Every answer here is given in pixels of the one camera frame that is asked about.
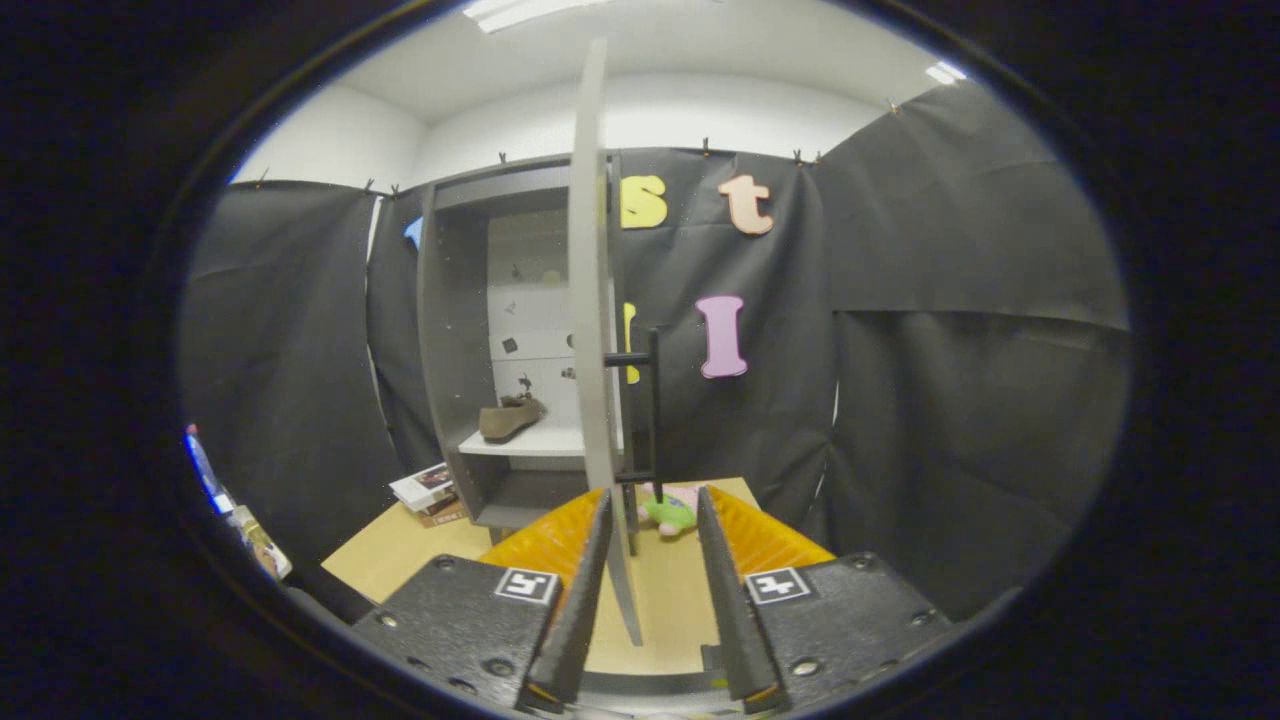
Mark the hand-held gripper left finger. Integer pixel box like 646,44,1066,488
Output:
350,488,613,713

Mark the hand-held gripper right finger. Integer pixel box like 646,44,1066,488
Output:
697,486,956,713

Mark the brown slipper shoe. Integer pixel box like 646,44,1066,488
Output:
479,393,547,444

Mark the black cabinet door handle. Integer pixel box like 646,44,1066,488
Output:
604,329,664,504

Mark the grey shoe cabinet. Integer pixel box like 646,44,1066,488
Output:
417,153,641,546

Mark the green and pink plush toy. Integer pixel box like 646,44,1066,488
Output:
638,484,703,539

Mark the stack of books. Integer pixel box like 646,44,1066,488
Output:
389,462,469,528

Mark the black backdrop cloth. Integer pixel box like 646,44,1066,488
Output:
178,80,1133,621

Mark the blue printed box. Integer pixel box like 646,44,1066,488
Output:
184,424,229,517

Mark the long ceiling light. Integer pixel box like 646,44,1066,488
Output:
462,0,611,34

